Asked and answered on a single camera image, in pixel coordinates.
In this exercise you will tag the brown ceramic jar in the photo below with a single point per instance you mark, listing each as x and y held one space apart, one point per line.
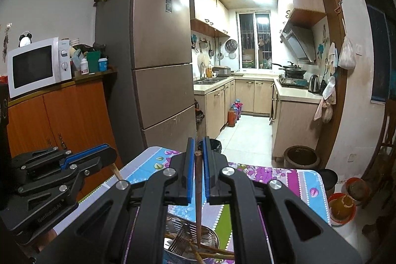
301 157

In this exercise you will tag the kitchen window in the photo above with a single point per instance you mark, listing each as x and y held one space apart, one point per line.
253 38

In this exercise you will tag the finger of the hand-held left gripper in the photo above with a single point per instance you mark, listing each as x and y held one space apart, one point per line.
46 191
80 155

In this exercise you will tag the rice cooker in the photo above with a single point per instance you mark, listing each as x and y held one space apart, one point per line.
221 71

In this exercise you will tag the orange wooden cabinet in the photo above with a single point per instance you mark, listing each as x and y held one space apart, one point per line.
71 118

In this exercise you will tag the blue perforated utensil holder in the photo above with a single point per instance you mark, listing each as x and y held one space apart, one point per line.
210 236

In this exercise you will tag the metal range hood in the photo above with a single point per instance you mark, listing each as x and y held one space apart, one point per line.
298 41

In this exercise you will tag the blue cup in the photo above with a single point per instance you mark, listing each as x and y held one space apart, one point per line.
103 65

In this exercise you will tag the round metal strainer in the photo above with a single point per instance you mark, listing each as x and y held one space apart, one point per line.
231 47

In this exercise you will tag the white hanging plastic bag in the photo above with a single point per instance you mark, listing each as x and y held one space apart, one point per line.
347 55

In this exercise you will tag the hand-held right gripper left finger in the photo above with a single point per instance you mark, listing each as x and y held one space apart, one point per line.
190 172

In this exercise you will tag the orange basin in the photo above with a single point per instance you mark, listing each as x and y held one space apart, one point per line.
340 210
357 188

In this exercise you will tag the dark window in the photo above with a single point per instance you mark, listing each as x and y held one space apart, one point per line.
382 56

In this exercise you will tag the red bottles on floor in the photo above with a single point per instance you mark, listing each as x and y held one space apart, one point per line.
235 114

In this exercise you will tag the black wok with lid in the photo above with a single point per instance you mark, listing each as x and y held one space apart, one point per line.
292 67

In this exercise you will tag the hanging cloths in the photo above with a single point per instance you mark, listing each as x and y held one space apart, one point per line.
326 103

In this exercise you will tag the person's left hand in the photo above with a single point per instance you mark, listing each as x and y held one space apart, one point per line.
38 242

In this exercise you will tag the kitchen counter with cabinets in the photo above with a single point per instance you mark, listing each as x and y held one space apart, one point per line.
216 103

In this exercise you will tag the brown refrigerator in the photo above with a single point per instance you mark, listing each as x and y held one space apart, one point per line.
161 44

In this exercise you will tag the stove side kitchen counter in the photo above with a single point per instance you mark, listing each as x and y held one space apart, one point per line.
294 121

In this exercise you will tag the white bottle with red label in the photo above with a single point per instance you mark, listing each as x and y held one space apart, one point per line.
84 66

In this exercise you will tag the wooden chopstick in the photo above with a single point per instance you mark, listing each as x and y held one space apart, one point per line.
195 255
218 252
117 172

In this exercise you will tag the black pot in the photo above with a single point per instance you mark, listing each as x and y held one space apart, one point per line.
329 180

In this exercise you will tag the white microwave oven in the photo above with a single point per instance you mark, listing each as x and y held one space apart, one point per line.
34 69

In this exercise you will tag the green box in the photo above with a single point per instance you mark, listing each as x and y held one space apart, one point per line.
93 61

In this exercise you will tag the small alarm clock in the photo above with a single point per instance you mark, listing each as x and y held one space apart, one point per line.
25 39

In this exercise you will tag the floral striped tablecloth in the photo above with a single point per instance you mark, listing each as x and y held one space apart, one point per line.
278 186

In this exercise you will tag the wooden chair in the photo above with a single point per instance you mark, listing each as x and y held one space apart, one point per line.
385 143

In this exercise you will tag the flower wall sticker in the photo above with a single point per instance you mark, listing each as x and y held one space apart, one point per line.
322 47

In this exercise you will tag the upper kitchen cabinets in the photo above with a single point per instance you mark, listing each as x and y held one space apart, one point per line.
207 10

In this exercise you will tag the gas stove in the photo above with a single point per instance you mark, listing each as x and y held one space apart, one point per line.
292 81

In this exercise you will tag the black trash bin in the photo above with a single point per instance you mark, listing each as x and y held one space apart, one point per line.
215 146

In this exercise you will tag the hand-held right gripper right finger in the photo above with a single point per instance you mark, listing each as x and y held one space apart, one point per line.
207 172

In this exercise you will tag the thin dark chopstick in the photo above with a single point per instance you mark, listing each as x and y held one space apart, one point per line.
198 208

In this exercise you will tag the electric kettle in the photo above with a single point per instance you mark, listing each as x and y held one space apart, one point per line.
313 84

